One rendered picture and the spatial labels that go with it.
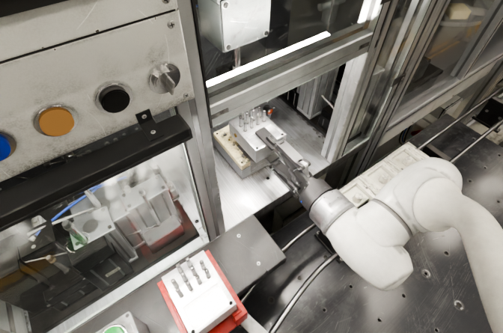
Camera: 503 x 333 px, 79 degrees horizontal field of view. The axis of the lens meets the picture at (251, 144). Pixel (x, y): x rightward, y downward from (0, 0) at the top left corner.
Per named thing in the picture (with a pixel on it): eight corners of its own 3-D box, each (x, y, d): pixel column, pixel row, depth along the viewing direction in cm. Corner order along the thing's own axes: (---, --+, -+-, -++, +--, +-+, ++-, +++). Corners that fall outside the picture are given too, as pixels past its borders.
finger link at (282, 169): (309, 179, 72) (310, 183, 73) (280, 157, 80) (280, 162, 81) (297, 187, 71) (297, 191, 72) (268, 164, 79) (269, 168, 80)
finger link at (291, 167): (297, 186, 70) (299, 184, 69) (269, 148, 74) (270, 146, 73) (310, 178, 72) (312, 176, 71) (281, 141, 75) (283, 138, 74)
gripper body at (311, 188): (329, 202, 73) (304, 176, 78) (337, 182, 66) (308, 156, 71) (306, 218, 70) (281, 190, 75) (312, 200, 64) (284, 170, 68)
